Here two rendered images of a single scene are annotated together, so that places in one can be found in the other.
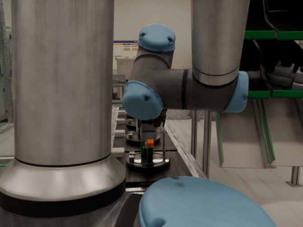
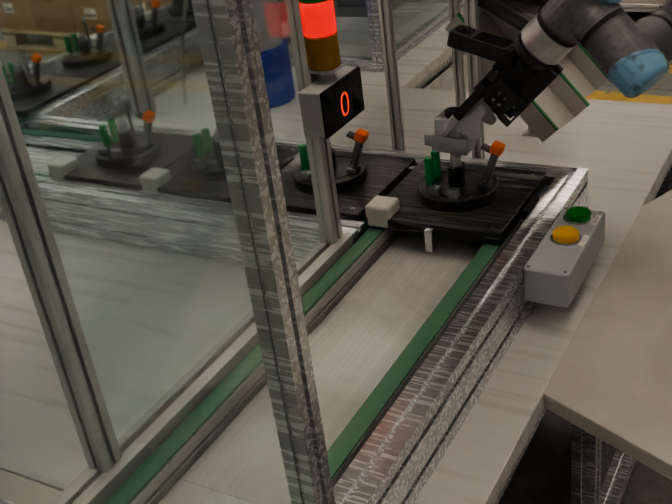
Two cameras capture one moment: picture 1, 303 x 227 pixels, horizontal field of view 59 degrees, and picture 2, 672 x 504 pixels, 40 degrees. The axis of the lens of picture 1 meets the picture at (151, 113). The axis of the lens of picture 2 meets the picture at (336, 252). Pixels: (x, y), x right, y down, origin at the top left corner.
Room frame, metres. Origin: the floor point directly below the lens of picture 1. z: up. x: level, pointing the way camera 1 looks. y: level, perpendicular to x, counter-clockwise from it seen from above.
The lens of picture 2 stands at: (0.09, 1.30, 1.70)
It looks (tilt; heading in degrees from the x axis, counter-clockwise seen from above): 29 degrees down; 308
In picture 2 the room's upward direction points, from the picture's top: 8 degrees counter-clockwise
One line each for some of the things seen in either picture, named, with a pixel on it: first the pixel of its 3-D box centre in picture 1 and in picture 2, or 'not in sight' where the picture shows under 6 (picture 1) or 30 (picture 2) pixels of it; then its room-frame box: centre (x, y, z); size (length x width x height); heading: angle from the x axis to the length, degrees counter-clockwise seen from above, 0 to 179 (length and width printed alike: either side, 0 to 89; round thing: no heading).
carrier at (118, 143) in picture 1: (143, 130); (326, 157); (1.05, 0.03, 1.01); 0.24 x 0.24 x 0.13; 5
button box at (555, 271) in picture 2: not in sight; (565, 254); (0.58, 0.08, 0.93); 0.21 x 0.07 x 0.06; 95
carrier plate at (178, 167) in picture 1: (148, 167); (458, 198); (0.80, 0.01, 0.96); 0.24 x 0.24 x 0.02; 5
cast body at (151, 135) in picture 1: (147, 126); (447, 128); (0.81, 0.01, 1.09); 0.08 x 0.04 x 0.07; 5
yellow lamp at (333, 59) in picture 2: not in sight; (322, 49); (0.90, 0.21, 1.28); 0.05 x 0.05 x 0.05
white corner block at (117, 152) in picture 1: (117, 154); (382, 212); (0.89, 0.12, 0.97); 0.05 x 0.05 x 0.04; 5
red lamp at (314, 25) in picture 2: not in sight; (318, 16); (0.90, 0.21, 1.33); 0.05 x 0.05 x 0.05
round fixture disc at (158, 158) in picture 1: (148, 161); (457, 188); (0.80, 0.01, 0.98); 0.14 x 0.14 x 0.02
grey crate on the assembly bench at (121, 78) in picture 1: (116, 78); not in sight; (6.32, 0.82, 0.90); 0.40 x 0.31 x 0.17; 92
